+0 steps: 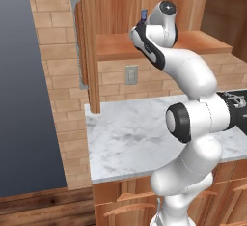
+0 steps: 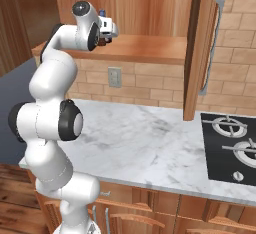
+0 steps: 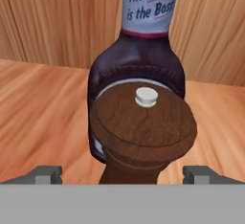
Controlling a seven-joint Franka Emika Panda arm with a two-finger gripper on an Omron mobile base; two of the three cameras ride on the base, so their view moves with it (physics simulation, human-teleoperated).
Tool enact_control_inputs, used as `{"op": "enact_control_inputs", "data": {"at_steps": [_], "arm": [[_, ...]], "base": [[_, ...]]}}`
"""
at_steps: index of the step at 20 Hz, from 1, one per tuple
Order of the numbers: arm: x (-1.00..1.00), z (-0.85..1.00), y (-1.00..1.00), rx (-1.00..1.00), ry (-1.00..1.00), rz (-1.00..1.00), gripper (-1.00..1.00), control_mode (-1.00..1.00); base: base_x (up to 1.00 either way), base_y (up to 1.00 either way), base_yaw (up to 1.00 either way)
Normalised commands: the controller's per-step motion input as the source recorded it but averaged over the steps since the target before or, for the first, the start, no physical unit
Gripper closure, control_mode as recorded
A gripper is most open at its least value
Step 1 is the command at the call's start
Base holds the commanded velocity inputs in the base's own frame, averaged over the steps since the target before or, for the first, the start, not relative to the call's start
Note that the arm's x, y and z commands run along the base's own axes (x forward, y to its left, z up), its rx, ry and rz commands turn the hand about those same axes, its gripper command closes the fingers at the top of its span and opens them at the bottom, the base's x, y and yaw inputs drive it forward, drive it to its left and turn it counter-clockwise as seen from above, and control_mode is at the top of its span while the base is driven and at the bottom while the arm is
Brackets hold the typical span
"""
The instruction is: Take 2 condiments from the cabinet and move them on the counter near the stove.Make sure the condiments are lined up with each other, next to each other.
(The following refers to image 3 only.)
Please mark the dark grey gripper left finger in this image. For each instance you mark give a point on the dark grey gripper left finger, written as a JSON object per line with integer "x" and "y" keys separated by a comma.
{"x": 44, "y": 174}

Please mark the dark sauce bottle white label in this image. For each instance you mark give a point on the dark sauce bottle white label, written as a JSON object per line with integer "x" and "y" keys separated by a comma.
{"x": 140, "y": 55}

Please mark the brown wooden pepper mill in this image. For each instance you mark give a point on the brown wooden pepper mill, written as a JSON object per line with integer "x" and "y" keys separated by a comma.
{"x": 143, "y": 129}

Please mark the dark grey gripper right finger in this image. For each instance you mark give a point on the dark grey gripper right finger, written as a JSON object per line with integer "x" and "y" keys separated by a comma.
{"x": 200, "y": 174}

